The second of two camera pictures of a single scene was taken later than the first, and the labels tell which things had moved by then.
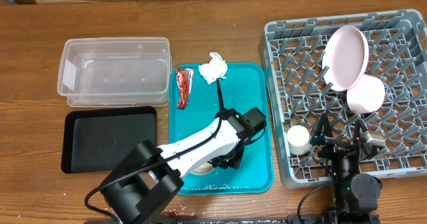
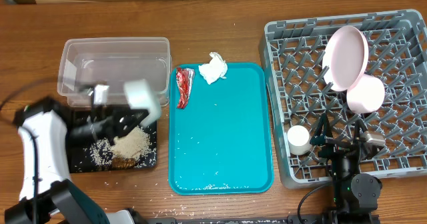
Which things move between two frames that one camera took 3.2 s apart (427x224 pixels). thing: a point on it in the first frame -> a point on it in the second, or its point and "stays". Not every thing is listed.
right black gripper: x=333 y=147 stays
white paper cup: x=298 y=139 stays
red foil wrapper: x=184 y=81 stays
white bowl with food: x=203 y=169 -> x=139 y=95
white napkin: x=216 y=68 stays
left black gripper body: x=233 y=159 -> x=105 y=129
